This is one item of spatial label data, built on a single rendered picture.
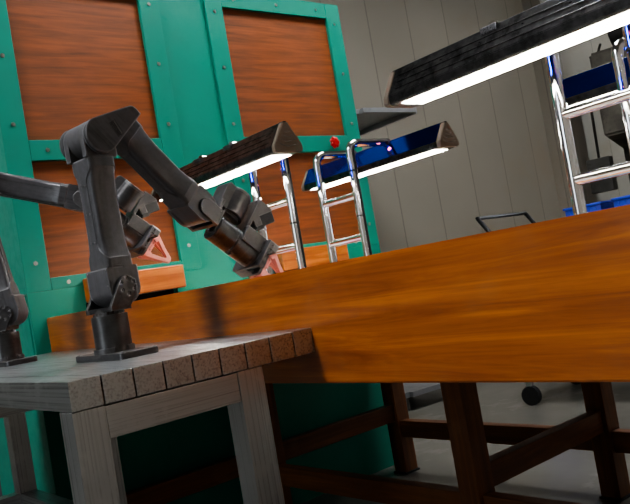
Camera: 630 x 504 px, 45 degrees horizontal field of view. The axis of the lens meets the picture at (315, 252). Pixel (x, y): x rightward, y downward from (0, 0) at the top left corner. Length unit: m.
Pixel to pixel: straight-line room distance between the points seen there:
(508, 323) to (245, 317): 0.56
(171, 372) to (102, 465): 0.15
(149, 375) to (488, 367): 0.45
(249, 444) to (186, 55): 1.73
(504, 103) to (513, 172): 0.55
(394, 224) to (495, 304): 4.10
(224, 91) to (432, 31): 3.32
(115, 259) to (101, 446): 0.41
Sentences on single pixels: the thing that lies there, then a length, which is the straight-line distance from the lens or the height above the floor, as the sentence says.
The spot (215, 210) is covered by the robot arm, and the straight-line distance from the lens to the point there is 1.50.
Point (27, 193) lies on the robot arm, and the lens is 1.90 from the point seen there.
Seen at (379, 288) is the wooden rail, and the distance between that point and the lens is 1.08.
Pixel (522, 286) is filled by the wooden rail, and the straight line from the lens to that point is 0.93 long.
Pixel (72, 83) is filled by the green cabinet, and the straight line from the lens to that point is 2.43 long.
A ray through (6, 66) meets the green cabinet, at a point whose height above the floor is 1.48.
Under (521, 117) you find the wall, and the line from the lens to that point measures 6.37.
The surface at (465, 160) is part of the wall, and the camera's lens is 5.70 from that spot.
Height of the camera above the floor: 0.74
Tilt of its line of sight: 2 degrees up
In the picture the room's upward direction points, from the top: 10 degrees counter-clockwise
